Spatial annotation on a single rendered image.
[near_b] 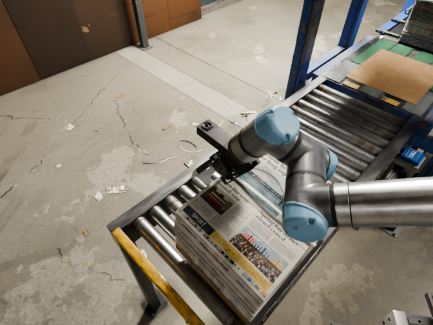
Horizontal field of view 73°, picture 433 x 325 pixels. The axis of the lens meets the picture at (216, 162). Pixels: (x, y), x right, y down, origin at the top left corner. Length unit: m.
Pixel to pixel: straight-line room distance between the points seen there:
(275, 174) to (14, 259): 1.73
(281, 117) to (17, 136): 2.65
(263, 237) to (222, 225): 0.10
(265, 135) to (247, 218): 0.25
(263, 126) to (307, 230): 0.20
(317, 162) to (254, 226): 0.24
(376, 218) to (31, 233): 2.02
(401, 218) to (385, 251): 1.59
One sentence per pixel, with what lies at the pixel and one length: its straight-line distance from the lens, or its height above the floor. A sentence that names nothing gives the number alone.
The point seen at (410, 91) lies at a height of 0.80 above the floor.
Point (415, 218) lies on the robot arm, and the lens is 0.52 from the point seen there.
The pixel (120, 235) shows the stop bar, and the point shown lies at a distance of 1.01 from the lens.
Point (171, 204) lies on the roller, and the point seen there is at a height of 0.80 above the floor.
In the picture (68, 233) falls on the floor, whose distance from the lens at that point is 2.12.
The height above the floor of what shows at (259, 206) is 1.04.
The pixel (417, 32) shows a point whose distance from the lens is 2.36.
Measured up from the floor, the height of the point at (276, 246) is 1.03.
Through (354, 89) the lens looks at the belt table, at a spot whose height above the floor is 0.80.
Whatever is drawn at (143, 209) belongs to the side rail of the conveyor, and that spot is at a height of 0.80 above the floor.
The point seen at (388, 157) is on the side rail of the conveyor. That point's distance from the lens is 1.39.
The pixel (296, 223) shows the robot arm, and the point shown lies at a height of 1.24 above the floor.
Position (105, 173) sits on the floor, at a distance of 2.35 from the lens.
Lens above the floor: 1.66
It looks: 47 degrees down
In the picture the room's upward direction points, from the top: straight up
